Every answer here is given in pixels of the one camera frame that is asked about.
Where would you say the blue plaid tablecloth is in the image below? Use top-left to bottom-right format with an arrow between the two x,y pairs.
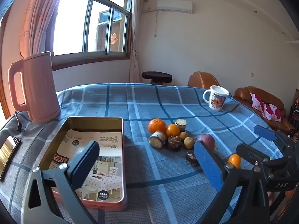
0,83 -> 281,224

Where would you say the sugarcane piece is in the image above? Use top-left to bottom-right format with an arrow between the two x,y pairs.
149,131 -> 167,149
175,119 -> 188,132

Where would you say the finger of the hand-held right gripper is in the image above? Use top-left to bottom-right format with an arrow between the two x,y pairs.
236,143 -> 290,169
254,125 -> 292,146

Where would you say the red apple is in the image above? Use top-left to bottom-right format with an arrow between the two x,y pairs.
196,134 -> 216,151

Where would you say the small dark brown mangosteen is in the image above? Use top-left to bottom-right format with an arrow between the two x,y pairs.
186,150 -> 199,167

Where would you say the large dark brown mangosteen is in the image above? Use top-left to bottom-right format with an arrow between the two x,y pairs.
166,136 -> 183,151

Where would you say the brown leather sofa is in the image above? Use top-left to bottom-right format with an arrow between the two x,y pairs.
234,86 -> 296,136

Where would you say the white air conditioner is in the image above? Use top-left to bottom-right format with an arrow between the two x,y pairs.
157,0 -> 193,14

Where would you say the small orange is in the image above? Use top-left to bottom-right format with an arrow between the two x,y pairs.
228,154 -> 241,169

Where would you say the white printed mug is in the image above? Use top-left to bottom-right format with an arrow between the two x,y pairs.
203,85 -> 230,111

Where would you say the brown chair back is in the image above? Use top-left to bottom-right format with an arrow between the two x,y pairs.
187,71 -> 221,89

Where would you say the black kettle power cable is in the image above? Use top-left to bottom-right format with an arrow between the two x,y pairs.
14,112 -> 30,132

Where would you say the large orange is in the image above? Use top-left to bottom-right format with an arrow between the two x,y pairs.
148,119 -> 167,134

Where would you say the sliding glass window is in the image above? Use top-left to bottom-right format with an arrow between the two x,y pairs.
38,0 -> 133,71

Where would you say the medium orange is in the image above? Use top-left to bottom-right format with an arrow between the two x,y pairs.
166,124 -> 181,138

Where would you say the wooden framed window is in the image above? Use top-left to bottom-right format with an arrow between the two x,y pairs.
0,16 -> 11,120

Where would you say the pink floral pillow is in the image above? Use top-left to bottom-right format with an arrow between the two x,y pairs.
250,93 -> 282,122

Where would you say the black smartphone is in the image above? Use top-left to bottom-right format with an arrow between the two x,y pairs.
0,135 -> 21,182

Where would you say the air conditioner wall cable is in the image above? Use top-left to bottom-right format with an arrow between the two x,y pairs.
154,10 -> 159,38

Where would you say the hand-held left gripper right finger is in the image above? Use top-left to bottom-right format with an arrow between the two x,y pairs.
193,141 -> 274,224

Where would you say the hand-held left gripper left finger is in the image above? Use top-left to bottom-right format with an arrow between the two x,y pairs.
23,141 -> 101,224

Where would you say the pale sheer curtain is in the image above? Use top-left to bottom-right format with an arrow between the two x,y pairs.
129,0 -> 150,83

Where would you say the rectangular metal tin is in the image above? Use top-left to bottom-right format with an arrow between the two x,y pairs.
37,116 -> 128,211

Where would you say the pink patterned curtain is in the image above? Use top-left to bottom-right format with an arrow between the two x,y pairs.
20,0 -> 70,59

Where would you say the black round stool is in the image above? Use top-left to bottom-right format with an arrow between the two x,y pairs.
142,71 -> 173,85

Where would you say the printed paper leaflet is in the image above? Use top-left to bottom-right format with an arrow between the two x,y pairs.
50,128 -> 123,201

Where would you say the pink electric kettle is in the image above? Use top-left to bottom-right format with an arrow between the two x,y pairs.
8,51 -> 61,125

